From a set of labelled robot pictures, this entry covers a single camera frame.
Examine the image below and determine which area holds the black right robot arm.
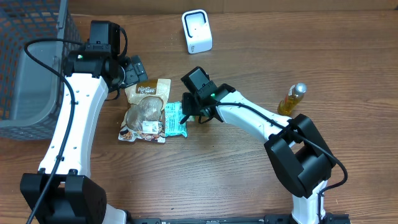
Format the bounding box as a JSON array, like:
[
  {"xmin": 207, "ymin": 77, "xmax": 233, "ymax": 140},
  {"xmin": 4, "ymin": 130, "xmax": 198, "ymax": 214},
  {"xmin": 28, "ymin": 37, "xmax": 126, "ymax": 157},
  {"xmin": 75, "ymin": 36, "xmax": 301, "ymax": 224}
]
[{"xmin": 181, "ymin": 67, "xmax": 336, "ymax": 223}]

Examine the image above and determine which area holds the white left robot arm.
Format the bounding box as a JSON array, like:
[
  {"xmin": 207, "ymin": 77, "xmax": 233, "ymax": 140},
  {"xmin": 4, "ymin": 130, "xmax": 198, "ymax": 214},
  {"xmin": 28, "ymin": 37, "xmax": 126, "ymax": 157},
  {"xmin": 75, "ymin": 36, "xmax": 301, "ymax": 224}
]
[{"xmin": 20, "ymin": 21, "xmax": 146, "ymax": 223}]

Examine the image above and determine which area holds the small teal box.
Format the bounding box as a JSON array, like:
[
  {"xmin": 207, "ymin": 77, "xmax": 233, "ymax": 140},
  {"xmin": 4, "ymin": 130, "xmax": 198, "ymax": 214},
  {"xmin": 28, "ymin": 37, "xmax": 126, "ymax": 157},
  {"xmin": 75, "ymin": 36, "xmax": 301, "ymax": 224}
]
[{"xmin": 187, "ymin": 116, "xmax": 195, "ymax": 122}]

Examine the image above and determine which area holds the brown Pantree snack bag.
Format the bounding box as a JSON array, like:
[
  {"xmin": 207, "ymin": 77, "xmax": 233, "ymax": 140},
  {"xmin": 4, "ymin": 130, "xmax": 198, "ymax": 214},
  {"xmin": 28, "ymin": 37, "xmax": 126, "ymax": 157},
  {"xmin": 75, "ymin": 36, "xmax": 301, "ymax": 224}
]
[{"xmin": 118, "ymin": 78, "xmax": 171, "ymax": 143}]

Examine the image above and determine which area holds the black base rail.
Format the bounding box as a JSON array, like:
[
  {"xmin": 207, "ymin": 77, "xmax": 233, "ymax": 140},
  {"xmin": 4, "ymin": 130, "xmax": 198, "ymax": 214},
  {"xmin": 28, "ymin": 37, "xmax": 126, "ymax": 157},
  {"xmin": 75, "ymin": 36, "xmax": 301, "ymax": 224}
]
[{"xmin": 130, "ymin": 213, "xmax": 352, "ymax": 224}]

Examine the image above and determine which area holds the white barcode scanner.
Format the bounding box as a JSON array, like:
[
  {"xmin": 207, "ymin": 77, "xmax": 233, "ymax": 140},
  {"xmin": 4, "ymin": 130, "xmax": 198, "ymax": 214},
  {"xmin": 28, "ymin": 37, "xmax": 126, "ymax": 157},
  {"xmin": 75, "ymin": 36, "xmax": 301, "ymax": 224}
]
[{"xmin": 182, "ymin": 9, "xmax": 213, "ymax": 54}]

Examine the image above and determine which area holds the green wet wipes pack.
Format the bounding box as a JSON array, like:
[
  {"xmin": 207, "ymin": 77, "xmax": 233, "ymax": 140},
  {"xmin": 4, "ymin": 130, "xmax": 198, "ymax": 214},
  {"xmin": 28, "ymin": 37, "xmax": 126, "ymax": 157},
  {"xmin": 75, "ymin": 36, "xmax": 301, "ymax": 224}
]
[{"xmin": 164, "ymin": 102, "xmax": 188, "ymax": 138}]

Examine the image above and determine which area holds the grey plastic mesh basket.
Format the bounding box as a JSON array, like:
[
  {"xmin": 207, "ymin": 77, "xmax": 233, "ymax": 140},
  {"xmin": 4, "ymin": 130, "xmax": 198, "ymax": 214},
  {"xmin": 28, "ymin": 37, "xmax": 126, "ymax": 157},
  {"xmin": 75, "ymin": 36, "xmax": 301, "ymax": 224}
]
[{"xmin": 1, "ymin": 0, "xmax": 81, "ymax": 140}]

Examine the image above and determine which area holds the yellow dish soap bottle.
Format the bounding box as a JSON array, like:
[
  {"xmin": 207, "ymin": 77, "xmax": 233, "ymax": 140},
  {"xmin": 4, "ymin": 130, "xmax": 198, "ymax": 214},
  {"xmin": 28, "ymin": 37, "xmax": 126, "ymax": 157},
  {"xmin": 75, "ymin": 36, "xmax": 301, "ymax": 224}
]
[{"xmin": 277, "ymin": 83, "xmax": 307, "ymax": 116}]

